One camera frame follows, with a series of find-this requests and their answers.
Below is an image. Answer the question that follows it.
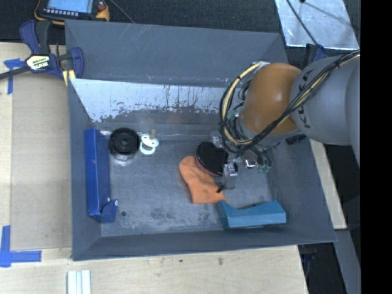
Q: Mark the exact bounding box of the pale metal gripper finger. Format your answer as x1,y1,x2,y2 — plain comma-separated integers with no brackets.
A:
216,162,239,194

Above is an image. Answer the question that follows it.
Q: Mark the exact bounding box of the black glossy rounded object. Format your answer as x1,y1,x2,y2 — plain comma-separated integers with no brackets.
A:
195,141,230,178

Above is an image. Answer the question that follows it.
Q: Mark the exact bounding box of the orange cloth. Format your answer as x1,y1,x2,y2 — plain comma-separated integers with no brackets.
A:
178,155,230,205

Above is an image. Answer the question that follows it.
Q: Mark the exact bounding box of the teal foam block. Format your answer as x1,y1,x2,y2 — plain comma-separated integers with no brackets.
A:
216,199,288,230

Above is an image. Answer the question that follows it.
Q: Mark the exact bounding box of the grey metal bin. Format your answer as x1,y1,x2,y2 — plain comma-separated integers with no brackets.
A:
63,19,338,262

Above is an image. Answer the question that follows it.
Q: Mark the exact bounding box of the white pacifier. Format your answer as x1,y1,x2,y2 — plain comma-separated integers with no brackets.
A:
139,129,160,156

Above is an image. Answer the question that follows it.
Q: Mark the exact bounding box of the clear jar with black lid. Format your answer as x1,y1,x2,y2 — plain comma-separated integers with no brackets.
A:
107,127,141,167

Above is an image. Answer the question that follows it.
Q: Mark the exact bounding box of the long blue box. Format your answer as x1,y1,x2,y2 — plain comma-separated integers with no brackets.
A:
83,127,119,224

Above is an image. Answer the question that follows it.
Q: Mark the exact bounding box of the pale wood board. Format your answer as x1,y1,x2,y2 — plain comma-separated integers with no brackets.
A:
10,75,74,252

